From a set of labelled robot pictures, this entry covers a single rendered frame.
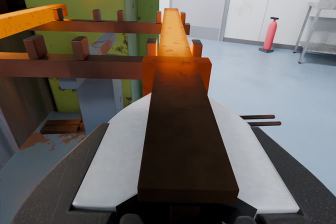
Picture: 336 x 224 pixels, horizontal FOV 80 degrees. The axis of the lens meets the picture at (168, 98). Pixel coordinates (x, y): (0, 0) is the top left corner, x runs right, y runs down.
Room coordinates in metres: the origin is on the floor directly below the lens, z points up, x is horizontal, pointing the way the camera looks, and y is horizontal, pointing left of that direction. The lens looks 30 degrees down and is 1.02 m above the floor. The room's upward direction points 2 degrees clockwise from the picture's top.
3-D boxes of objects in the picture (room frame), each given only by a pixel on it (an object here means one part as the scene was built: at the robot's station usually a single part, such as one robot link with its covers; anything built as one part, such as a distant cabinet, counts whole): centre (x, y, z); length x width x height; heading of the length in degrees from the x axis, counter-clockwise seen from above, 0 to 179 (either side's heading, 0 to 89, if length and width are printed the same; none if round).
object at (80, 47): (0.31, 0.12, 0.96); 0.23 x 0.06 x 0.02; 1
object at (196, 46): (0.31, 0.00, 0.96); 0.23 x 0.06 x 0.02; 1
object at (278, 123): (0.41, 0.00, 0.70); 0.60 x 0.04 x 0.01; 96
